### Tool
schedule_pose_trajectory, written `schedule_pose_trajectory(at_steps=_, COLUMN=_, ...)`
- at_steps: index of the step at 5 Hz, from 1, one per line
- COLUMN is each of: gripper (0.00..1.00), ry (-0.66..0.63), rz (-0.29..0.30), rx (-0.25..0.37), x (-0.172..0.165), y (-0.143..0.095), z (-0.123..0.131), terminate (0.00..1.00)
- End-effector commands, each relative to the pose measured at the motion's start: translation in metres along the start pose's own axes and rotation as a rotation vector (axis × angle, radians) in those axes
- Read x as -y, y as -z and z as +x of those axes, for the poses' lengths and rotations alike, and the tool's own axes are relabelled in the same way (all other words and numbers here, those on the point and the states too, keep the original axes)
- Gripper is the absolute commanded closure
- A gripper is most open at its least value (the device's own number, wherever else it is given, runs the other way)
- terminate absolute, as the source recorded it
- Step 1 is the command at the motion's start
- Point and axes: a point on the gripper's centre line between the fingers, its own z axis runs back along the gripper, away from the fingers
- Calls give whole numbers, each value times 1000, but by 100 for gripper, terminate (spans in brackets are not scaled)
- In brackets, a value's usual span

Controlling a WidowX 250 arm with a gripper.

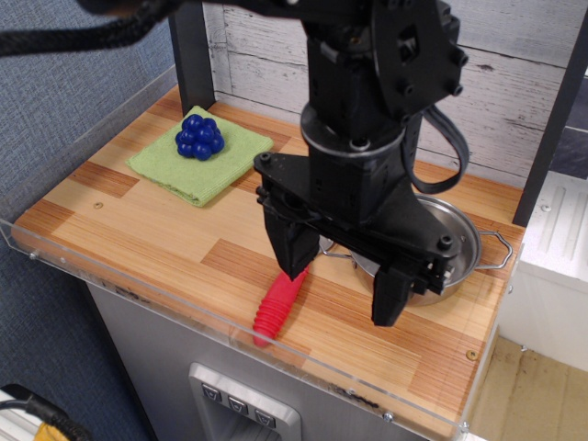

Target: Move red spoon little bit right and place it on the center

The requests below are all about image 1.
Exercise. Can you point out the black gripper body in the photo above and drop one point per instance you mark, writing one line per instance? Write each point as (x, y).
(365, 203)

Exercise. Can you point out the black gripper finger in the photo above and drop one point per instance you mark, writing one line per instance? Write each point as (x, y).
(295, 244)
(391, 291)

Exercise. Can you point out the red handled metal spoon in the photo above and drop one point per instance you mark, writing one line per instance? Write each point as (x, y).
(276, 306)

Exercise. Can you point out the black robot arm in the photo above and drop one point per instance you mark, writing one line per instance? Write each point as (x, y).
(377, 70)

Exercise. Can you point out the stainless steel pot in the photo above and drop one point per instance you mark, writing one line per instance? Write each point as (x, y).
(460, 267)

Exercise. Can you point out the green folded cloth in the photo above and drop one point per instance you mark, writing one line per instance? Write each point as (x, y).
(199, 178)

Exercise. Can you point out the blue toy grape bunch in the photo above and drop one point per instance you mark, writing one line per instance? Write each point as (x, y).
(199, 138)

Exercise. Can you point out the white side counter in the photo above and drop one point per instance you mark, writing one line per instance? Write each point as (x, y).
(545, 307)

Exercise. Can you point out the grey cabinet control panel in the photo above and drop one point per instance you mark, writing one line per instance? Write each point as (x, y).
(230, 410)

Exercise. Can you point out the yellow black object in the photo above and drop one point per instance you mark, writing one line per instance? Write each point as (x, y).
(25, 415)

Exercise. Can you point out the dark right vertical post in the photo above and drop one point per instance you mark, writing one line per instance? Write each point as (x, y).
(569, 88)

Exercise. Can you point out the dark vertical post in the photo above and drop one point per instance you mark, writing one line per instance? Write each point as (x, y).
(191, 53)
(569, 88)

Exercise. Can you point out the dark left vertical post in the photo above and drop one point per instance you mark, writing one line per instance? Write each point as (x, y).
(191, 53)

